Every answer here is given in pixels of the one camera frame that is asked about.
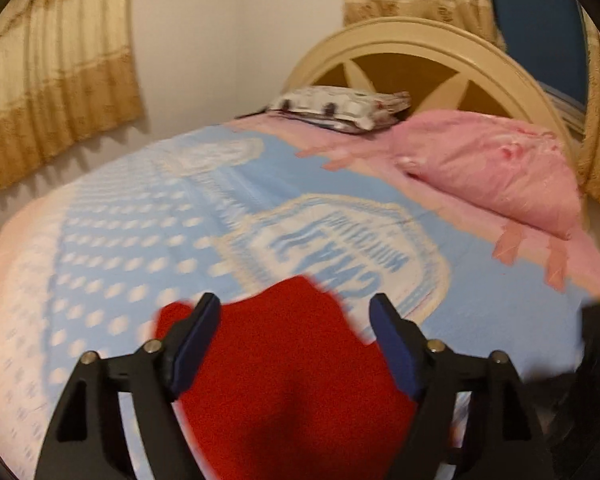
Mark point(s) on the red knitted sweater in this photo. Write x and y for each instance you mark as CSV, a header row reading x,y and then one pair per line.
x,y
290,385

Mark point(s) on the dark window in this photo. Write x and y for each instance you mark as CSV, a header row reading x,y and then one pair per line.
x,y
535,25

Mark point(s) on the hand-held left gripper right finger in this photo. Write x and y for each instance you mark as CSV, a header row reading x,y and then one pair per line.
x,y
397,345

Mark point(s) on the cream wooden headboard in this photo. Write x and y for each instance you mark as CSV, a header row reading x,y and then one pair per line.
x,y
405,42

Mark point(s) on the blue printed blanket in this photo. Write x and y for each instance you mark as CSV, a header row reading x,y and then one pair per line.
x,y
155,210

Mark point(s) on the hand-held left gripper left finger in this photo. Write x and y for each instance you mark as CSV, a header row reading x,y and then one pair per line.
x,y
200,340

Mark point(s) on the patterned white pillow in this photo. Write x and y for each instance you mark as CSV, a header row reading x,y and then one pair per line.
x,y
340,105

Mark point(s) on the pink quilted pillow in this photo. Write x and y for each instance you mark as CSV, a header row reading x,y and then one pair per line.
x,y
490,170

